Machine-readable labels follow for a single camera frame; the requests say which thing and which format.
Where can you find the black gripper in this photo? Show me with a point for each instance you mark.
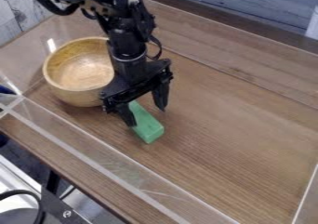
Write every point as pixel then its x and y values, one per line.
pixel 137 77

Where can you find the black metal bracket with screw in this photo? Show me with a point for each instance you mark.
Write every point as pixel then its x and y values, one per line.
pixel 58 211

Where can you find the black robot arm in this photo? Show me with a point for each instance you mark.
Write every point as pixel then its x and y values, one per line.
pixel 125 20

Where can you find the green rectangular block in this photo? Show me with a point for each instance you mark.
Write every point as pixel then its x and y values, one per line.
pixel 149 128

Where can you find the clear acrylic front barrier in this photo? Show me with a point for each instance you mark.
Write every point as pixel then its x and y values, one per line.
pixel 156 182

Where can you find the brown wooden bowl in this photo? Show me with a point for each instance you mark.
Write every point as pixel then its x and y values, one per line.
pixel 78 70

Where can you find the black table leg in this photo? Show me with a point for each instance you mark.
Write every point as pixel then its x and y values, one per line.
pixel 53 182

